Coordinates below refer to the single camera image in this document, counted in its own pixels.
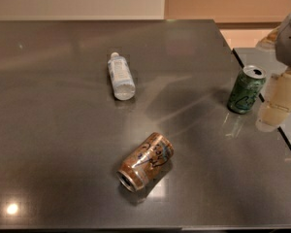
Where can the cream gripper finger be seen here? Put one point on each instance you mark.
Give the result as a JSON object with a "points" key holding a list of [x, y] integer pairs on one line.
{"points": [[277, 105], [268, 42]]}

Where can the orange soda can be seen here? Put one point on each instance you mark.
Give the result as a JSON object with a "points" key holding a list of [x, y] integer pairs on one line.
{"points": [[145, 163]]}

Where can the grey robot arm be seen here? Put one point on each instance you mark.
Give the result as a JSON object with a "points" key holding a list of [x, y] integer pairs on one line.
{"points": [[283, 42]]}

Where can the green soda can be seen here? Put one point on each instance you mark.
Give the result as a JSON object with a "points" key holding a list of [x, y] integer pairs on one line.
{"points": [[246, 89]]}

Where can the grey side table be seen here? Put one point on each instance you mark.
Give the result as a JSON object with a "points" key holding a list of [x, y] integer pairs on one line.
{"points": [[273, 68]]}

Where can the clear plastic water bottle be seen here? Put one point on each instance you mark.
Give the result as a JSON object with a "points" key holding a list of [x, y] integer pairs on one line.
{"points": [[122, 81]]}

